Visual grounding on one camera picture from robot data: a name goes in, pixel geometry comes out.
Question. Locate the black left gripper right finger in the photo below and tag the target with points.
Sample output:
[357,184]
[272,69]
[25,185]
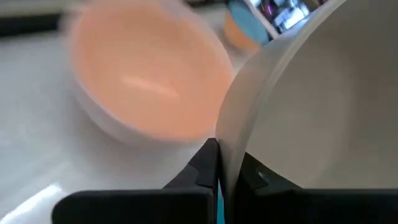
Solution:
[280,205]

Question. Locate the orange-lined white bowl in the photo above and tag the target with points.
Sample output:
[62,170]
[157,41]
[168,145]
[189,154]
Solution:
[149,74]

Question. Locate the blue-lined orange bowl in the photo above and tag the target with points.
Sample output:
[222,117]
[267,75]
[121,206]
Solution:
[245,25]

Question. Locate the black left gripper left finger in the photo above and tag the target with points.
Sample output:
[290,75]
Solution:
[186,202]

